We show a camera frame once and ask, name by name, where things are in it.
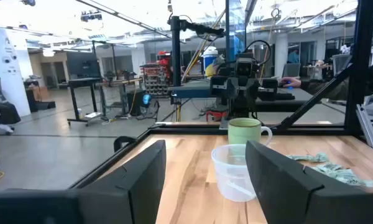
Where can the silver aluminium extrusion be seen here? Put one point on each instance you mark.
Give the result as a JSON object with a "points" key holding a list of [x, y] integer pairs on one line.
{"points": [[368, 127]]}

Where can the person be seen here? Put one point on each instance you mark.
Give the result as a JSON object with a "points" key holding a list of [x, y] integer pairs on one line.
{"points": [[293, 57], [323, 88], [3, 113]]}

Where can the black computer with blue light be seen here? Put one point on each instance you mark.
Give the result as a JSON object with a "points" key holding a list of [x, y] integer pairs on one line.
{"points": [[143, 102]]}

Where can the black pole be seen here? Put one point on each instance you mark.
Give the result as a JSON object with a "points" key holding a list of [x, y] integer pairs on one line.
{"points": [[176, 53]]}

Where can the black standing desk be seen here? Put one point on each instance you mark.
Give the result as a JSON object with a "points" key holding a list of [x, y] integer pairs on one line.
{"points": [[81, 82]]}

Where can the black aluminium frame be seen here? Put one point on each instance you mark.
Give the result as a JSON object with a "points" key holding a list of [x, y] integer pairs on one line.
{"points": [[205, 129]]}

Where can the black ceiling camera rig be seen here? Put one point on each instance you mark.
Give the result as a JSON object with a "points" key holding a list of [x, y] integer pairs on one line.
{"points": [[91, 16]]}

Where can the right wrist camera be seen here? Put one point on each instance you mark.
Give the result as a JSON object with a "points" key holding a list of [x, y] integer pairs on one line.
{"points": [[247, 68]]}

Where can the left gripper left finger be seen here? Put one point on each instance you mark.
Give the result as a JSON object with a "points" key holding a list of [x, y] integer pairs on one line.
{"points": [[136, 186]]}

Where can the large black display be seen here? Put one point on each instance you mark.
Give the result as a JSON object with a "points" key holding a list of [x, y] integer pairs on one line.
{"points": [[82, 65]]}

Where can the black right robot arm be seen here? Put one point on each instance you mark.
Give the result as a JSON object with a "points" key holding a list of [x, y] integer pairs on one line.
{"points": [[242, 112]]}

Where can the grey desk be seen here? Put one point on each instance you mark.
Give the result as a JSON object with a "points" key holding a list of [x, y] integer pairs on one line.
{"points": [[189, 90], [279, 106]]}

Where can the black table clamp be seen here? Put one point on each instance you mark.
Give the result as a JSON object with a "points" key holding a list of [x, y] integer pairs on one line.
{"points": [[124, 143]]}

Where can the wooden top workbench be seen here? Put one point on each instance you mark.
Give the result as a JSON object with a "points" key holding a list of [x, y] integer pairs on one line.
{"points": [[121, 82]]}

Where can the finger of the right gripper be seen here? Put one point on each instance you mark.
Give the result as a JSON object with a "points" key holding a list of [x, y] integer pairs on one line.
{"points": [[240, 93], [254, 93]]}

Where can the green ceramic mug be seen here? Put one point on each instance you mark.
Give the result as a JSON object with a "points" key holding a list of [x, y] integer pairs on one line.
{"points": [[244, 132]]}

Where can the red parts bin rack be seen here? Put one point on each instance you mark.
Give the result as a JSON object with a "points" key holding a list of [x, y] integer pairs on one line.
{"points": [[155, 77]]}

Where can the blue and white cooler jug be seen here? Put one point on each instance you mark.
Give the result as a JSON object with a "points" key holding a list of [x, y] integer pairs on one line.
{"points": [[209, 59]]}

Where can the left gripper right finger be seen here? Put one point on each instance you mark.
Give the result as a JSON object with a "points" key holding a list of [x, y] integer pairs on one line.
{"points": [[283, 193]]}

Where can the red floor item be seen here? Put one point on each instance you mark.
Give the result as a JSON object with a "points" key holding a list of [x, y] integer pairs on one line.
{"points": [[216, 115]]}

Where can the clear plastic cup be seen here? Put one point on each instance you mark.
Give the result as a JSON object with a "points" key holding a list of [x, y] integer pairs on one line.
{"points": [[230, 174]]}

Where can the yellow hard hat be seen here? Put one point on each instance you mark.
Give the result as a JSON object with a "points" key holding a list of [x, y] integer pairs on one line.
{"points": [[209, 71]]}

